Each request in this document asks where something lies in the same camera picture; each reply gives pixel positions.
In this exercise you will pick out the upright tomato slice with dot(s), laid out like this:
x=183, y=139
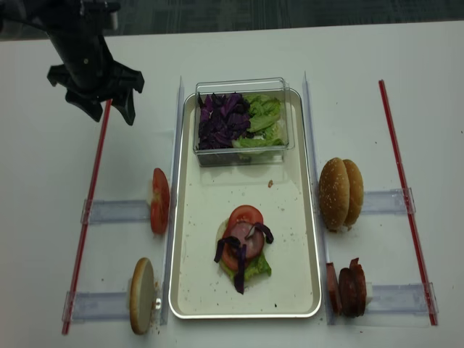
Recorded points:
x=160, y=203

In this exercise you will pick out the clear holder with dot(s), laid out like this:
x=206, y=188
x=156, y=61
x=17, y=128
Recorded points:
x=95, y=306
x=397, y=201
x=400, y=299
x=114, y=211

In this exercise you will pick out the right red strip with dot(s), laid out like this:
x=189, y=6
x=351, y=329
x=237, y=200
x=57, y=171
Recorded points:
x=432, y=313

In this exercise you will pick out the upright sausage slices right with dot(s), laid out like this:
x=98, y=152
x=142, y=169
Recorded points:
x=353, y=289

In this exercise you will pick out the clear plastic container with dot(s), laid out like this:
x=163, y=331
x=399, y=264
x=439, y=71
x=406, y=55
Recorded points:
x=274, y=87

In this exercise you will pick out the rear bun top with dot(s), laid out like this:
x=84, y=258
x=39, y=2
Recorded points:
x=356, y=192

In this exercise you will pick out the upright bun bottom half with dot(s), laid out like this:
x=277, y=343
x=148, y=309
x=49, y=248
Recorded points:
x=141, y=296

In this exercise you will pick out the front sesame bun top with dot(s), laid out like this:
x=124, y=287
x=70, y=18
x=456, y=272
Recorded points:
x=333, y=193

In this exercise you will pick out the right clear acrylic divider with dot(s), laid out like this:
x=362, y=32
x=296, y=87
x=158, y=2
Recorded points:
x=314, y=177

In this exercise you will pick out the clear acrylic divider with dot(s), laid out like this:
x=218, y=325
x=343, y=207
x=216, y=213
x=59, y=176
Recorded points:
x=314, y=177
x=174, y=178

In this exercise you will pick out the left upper clear holder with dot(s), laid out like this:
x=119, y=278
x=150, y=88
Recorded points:
x=114, y=211

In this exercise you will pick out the left clear acrylic divider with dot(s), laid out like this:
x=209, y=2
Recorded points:
x=174, y=178

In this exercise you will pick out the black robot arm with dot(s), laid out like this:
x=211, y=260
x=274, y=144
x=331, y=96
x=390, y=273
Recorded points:
x=43, y=14

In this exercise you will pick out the lower tomato slice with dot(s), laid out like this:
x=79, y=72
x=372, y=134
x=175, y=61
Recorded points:
x=232, y=252

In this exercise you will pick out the red strip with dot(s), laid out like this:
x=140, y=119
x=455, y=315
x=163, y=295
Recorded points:
x=83, y=232
x=432, y=313

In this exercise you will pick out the right upper clear holder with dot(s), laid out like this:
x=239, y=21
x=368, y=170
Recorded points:
x=397, y=201

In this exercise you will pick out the purple cabbage strips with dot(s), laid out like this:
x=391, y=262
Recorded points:
x=238, y=280

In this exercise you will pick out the green lettuce in container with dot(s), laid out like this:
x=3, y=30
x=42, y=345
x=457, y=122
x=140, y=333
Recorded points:
x=266, y=126

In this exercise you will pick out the upright sausage slice left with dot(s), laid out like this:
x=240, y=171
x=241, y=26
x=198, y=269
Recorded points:
x=333, y=288

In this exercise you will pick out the purple cabbage pile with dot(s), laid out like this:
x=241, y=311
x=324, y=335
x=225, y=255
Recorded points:
x=222, y=120

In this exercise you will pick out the right lower clear holder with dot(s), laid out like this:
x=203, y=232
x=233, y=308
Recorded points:
x=400, y=299

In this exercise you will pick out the metal serving tray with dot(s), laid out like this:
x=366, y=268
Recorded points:
x=208, y=195

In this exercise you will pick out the left red strip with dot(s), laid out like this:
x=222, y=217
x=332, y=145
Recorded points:
x=83, y=232

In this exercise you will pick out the upper tomato slice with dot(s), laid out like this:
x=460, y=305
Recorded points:
x=245, y=213

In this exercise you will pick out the lettuce leaf on bun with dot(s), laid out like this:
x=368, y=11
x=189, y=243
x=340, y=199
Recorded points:
x=257, y=267

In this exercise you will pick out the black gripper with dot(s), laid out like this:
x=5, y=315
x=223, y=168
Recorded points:
x=89, y=72

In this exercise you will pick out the left lower clear holder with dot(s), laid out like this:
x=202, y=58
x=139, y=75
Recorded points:
x=95, y=306

